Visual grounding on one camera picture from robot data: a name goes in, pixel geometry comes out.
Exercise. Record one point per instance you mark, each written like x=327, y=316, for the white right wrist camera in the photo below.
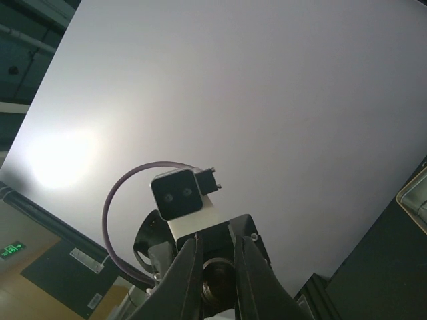
x=182, y=198

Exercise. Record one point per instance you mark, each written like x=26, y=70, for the green exit sign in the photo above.
x=11, y=250

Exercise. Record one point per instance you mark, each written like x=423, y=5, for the silver frame bracket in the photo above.
x=87, y=261

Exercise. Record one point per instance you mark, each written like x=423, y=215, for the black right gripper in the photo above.
x=178, y=266

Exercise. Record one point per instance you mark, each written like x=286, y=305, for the yellow metal tin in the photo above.
x=412, y=197

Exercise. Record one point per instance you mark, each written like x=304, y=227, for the black frame post left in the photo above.
x=52, y=223

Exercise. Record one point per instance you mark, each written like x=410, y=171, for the dark rook piece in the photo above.
x=219, y=283

